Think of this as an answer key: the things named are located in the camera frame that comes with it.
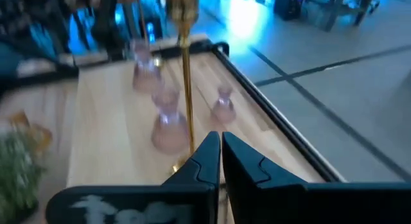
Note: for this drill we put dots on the black computer tower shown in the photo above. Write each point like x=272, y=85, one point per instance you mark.
x=287, y=5

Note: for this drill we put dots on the artificial green plant black pot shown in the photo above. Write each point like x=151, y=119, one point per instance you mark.
x=16, y=172

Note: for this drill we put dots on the black metal table frame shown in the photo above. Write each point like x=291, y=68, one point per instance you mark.
x=289, y=127

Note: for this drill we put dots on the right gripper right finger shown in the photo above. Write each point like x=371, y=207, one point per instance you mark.
x=250, y=185

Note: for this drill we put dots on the amber ribbed glass candle holder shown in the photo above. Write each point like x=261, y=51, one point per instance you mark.
x=40, y=139

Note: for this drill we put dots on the metal table legs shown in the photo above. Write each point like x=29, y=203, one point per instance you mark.
x=334, y=12

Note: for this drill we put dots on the pink ribbed glass candle holder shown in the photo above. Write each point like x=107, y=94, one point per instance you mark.
x=146, y=79
x=223, y=113
x=169, y=134

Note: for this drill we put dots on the black frame bracket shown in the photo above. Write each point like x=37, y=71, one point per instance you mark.
x=224, y=46

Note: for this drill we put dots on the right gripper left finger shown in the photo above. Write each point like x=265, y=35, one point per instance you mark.
x=199, y=172

